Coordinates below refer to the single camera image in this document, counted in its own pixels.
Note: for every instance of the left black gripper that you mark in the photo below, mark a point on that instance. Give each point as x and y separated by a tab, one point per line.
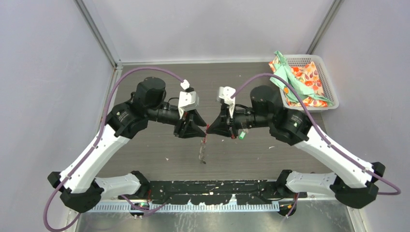
190	129

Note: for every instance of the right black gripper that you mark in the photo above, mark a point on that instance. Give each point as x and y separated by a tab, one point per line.
222	124

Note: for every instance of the key with green tag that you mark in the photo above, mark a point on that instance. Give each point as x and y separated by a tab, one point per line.
243	134

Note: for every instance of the red handled metal keyring holder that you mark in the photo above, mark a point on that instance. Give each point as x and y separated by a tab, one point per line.
201	155

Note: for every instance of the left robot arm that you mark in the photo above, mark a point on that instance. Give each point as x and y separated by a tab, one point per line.
80	187

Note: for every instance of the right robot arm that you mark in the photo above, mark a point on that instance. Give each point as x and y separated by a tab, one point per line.
352	181

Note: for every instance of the green cloth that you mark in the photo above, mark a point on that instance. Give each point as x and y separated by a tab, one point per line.
288	83

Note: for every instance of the white plastic basket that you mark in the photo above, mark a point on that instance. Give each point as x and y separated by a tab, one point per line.
300	60

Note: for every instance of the orange patterned cloth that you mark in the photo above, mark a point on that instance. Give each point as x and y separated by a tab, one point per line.
307	76

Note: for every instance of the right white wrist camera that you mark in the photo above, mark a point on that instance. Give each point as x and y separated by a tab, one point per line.
227	100

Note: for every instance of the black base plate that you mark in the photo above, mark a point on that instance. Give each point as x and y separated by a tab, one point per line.
210	192

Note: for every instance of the white slotted cable duct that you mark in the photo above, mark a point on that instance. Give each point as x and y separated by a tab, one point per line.
232	206

